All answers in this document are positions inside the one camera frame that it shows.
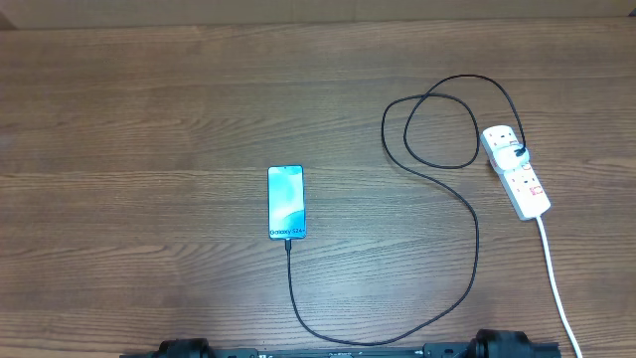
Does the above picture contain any blue Galaxy smartphone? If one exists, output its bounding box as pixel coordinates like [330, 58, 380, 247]
[267, 165, 307, 240]

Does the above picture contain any black charger cable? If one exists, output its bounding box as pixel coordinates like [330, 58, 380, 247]
[283, 73, 529, 347]

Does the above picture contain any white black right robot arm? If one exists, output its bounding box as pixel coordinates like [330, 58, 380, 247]
[466, 329, 535, 358]

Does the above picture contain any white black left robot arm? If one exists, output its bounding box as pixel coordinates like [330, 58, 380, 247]
[153, 338, 215, 358]

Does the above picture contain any white charger plug adapter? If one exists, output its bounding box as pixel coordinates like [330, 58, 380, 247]
[489, 143, 530, 174]

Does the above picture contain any white power strip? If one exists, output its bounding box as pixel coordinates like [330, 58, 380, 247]
[481, 125, 551, 221]

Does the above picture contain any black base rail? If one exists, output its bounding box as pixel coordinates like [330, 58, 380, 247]
[119, 342, 561, 358]

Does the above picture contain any white power strip cord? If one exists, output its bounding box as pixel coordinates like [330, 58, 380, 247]
[535, 216, 583, 358]

